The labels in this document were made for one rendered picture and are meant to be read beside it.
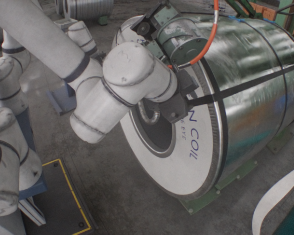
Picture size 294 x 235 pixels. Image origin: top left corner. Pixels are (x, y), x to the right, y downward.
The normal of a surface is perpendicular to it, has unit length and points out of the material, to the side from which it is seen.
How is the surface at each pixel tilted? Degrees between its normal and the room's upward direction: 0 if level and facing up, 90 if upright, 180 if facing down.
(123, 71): 49
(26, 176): 68
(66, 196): 0
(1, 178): 86
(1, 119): 8
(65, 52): 75
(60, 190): 0
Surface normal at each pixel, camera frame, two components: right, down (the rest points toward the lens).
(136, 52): -0.28, -0.17
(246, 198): 0.05, -0.76
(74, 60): 0.65, 0.30
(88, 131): 0.09, 0.49
